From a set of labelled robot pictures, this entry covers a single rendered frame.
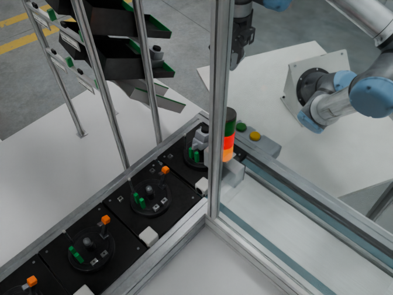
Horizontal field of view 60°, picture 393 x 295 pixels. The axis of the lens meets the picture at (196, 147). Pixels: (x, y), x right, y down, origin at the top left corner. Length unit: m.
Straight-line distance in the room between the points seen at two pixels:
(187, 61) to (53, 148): 1.98
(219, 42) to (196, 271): 0.79
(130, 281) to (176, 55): 2.57
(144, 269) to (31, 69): 2.75
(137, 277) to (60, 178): 0.57
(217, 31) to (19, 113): 2.66
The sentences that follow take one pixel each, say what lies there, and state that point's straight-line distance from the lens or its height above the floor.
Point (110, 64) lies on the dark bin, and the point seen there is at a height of 1.35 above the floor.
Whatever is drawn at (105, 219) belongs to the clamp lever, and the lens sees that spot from 1.07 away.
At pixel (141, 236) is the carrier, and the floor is 0.99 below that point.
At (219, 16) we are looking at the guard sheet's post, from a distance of 0.61.
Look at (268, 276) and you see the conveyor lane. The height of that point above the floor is 0.89.
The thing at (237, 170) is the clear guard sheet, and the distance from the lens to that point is 0.86.
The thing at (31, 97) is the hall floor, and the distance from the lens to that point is 3.27.
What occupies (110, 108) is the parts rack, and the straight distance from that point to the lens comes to 1.11.
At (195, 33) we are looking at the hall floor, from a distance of 3.65.
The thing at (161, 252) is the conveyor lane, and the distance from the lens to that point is 1.12.
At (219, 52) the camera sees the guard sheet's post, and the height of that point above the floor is 1.61.
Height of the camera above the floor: 1.99
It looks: 51 degrees down
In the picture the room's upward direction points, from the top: 2 degrees counter-clockwise
